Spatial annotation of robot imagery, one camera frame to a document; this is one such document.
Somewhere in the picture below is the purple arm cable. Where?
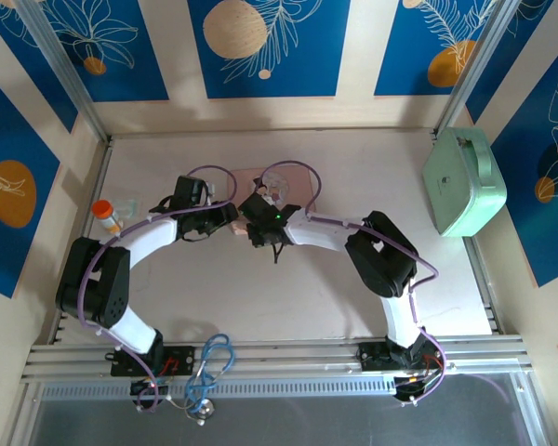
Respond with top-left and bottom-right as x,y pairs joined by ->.
76,165 -> 239,413
259,160 -> 447,406

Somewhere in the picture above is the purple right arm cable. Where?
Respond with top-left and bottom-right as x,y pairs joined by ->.
259,160 -> 447,406

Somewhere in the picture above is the grey slotted cable duct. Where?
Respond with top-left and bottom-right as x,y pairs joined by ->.
39,374 -> 522,401

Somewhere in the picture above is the aluminium frame post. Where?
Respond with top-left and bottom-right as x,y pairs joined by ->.
16,0 -> 111,143
434,0 -> 522,136

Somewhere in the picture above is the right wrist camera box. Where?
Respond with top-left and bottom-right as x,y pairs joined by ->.
238,191 -> 274,220

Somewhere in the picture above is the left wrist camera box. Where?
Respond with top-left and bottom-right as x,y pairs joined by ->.
173,175 -> 218,206

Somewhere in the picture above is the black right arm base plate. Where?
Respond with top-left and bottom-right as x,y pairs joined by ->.
356,342 -> 447,373

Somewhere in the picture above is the blue stethoscope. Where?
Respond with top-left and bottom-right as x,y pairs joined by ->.
184,334 -> 236,426

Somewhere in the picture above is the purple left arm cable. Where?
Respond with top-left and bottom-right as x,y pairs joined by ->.
76,165 -> 239,413

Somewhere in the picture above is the orange capped pill bottle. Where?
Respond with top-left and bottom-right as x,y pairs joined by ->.
91,199 -> 125,235

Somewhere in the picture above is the pink wedding couple tin box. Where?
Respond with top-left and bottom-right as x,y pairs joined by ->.
230,165 -> 321,236

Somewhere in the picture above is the aluminium frame rail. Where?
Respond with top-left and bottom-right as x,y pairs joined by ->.
20,334 -> 534,383

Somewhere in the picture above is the clear plastic packet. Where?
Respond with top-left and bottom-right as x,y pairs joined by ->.
115,198 -> 143,219

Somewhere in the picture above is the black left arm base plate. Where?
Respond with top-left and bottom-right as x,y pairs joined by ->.
110,346 -> 196,377

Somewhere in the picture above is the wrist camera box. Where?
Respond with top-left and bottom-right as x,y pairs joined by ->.
238,191 -> 274,220
173,175 -> 218,206

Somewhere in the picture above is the mint green carry case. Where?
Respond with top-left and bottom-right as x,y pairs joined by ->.
421,127 -> 508,238

